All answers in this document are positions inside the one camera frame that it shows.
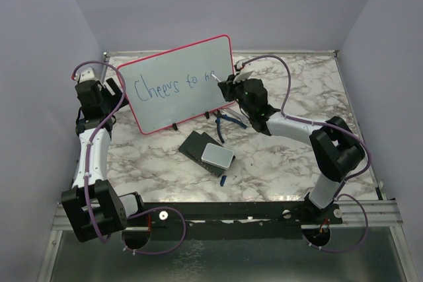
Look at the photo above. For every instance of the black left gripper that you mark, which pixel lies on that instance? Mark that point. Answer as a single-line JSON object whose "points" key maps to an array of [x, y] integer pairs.
{"points": [[116, 90]]}

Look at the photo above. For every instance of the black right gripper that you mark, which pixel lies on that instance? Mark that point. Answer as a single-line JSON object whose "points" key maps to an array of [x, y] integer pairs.
{"points": [[228, 87]]}

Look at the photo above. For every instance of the blue whiteboard marker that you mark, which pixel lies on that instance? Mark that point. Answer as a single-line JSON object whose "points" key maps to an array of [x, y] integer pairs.
{"points": [[216, 78]]}

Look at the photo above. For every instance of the pink framed whiteboard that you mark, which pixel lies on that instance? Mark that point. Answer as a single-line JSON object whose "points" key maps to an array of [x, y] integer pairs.
{"points": [[176, 85]]}

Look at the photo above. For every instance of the blue marker cap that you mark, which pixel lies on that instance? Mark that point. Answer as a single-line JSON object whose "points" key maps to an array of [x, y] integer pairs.
{"points": [[222, 181]]}

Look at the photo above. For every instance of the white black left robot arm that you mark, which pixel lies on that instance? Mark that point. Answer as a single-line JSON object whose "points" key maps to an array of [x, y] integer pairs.
{"points": [[93, 207]]}

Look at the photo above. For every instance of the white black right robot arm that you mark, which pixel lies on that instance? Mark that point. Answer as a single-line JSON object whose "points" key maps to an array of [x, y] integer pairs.
{"points": [[337, 150]]}

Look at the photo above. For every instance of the silver open-end wrench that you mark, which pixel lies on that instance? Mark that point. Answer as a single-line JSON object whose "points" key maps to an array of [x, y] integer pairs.
{"points": [[235, 114]]}

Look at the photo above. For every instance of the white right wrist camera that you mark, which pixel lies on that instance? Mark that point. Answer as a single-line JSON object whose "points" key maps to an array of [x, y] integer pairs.
{"points": [[240, 73]]}

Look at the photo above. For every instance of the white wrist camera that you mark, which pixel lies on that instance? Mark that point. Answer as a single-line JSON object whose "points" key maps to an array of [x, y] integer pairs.
{"points": [[240, 73], [86, 75]]}

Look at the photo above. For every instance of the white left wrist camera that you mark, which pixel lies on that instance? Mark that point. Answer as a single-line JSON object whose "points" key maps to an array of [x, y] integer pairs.
{"points": [[86, 75]]}

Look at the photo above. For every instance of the aluminium table edge frame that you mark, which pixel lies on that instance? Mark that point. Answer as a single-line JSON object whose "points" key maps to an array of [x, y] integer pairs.
{"points": [[310, 85]]}

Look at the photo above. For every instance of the black front mounting rail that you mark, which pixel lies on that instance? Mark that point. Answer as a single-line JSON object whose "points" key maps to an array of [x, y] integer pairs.
{"points": [[237, 220]]}

